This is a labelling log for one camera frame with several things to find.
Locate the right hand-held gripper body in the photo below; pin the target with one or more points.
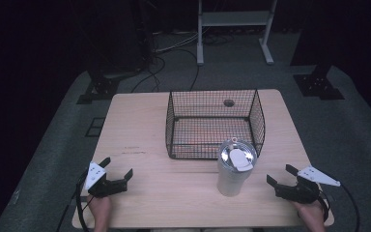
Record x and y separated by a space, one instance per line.
302 193

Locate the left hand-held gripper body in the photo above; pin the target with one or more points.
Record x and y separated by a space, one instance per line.
94 175

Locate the white tumbler with clear lid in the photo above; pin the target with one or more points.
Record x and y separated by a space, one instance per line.
233 180

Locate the person's right hand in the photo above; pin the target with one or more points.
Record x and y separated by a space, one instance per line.
313 217

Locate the person's left hand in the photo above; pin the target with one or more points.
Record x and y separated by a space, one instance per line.
100 211

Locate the black stand base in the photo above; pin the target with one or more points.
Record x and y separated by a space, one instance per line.
319 85
101 87

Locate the dark round table grommet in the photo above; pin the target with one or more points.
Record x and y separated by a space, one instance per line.
228 103

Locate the dark equipment cabinet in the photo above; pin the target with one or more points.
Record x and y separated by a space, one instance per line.
122 35

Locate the white metal desk frame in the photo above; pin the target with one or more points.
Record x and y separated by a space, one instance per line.
235 18

